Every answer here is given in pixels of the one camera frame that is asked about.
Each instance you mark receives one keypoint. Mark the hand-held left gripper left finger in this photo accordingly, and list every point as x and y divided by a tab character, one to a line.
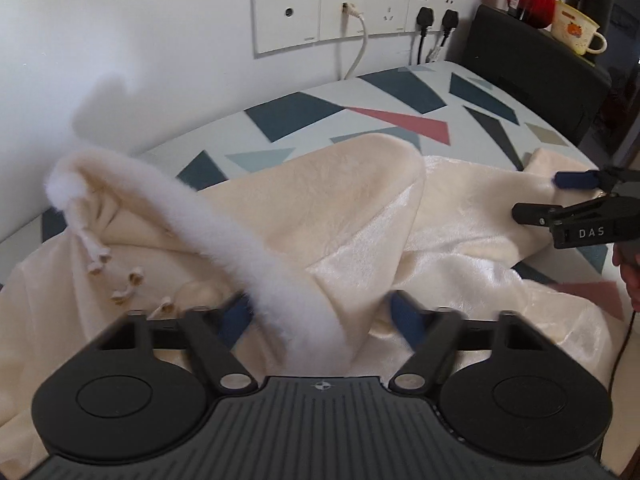
235	320

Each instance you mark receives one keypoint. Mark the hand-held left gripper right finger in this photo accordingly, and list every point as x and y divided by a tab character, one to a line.
404	317

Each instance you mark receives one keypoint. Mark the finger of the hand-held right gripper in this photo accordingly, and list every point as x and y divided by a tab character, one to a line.
532	213
575	180

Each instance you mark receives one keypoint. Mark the cream fleece blanket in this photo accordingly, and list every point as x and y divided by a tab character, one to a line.
320	210

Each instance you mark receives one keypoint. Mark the person's right hand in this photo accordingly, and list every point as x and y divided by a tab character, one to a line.
632	280

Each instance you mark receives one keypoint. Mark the cream printed mug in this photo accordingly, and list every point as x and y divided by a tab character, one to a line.
575	30

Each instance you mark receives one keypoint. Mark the black power plug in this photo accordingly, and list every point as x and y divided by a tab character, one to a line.
450	19
425	16

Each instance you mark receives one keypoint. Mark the wide white wall socket plate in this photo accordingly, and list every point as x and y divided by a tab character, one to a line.
385	7

